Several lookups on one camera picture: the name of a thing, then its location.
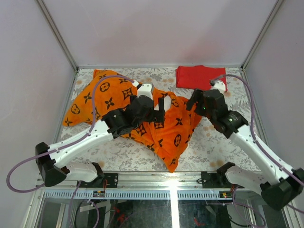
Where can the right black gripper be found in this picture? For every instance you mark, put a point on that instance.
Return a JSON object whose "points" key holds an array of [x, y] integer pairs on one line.
{"points": [[197, 96]]}

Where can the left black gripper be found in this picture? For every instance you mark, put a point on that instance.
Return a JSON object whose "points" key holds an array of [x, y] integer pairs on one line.
{"points": [[157, 116]]}

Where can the orange patterned pillowcase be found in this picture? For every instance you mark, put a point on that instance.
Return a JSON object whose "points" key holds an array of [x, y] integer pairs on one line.
{"points": [[107, 92]]}

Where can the white pillow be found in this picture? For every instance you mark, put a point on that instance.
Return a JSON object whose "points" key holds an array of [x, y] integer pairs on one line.
{"points": [[167, 103]]}

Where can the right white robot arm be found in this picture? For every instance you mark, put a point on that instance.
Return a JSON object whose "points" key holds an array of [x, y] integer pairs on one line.
{"points": [[279, 183]]}

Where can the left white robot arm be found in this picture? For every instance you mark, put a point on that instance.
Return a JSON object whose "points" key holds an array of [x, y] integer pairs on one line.
{"points": [[55, 161]]}

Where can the red folded cloth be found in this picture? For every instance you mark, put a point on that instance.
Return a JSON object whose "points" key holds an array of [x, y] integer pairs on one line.
{"points": [[197, 77]]}

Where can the floral table mat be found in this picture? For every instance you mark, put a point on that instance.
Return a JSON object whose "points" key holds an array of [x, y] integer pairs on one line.
{"points": [[207, 149]]}

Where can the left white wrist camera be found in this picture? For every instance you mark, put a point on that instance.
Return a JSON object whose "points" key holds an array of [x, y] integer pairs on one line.
{"points": [[144, 89]]}

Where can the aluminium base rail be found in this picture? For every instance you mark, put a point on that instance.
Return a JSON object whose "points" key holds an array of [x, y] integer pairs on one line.
{"points": [[141, 185]]}

